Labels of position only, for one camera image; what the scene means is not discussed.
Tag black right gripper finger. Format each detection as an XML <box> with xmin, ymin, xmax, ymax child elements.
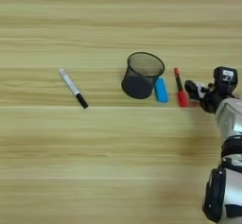
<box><xmin>183</xmin><ymin>79</ymin><xmax>209</xmax><ymax>100</ymax></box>

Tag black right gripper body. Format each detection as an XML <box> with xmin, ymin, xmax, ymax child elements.
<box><xmin>200</xmin><ymin>84</ymin><xmax>236</xmax><ymax>114</ymax></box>

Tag red marker pen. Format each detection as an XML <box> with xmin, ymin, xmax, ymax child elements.
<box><xmin>173</xmin><ymin>66</ymin><xmax>190</xmax><ymax>109</ymax></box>

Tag blue eraser block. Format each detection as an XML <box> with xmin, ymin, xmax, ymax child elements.
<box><xmin>153</xmin><ymin>77</ymin><xmax>170</xmax><ymax>104</ymax></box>

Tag black mesh pen cup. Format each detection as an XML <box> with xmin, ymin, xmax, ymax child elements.
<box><xmin>121</xmin><ymin>51</ymin><xmax>166</xmax><ymax>100</ymax></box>

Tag silver marker with black cap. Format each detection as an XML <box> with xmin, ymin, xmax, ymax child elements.
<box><xmin>59</xmin><ymin>67</ymin><xmax>90</xmax><ymax>110</ymax></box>

